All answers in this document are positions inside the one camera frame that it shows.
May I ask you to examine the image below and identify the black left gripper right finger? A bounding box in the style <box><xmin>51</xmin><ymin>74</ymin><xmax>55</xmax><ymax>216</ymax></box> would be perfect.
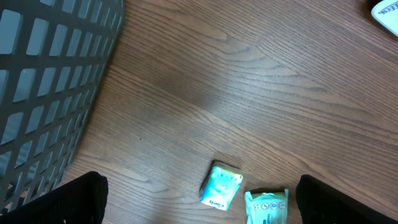
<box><xmin>296</xmin><ymin>174</ymin><xmax>397</xmax><ymax>224</ymax></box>

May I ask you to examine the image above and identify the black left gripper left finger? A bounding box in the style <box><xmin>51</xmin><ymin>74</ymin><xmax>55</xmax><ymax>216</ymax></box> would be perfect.
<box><xmin>1</xmin><ymin>171</ymin><xmax>108</xmax><ymax>224</ymax></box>

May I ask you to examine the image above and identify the small teal tissue pack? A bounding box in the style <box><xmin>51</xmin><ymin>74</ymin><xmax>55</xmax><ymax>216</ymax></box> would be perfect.
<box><xmin>200</xmin><ymin>161</ymin><xmax>243</xmax><ymax>212</ymax></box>

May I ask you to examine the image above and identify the white black barcode scanner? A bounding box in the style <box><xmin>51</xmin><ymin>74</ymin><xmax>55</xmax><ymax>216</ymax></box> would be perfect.
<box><xmin>371</xmin><ymin>0</ymin><xmax>398</xmax><ymax>36</ymax></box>

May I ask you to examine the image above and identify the grey plastic shopping basket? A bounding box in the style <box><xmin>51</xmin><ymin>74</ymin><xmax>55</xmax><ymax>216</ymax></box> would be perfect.
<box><xmin>1</xmin><ymin>0</ymin><xmax>124</xmax><ymax>214</ymax></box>

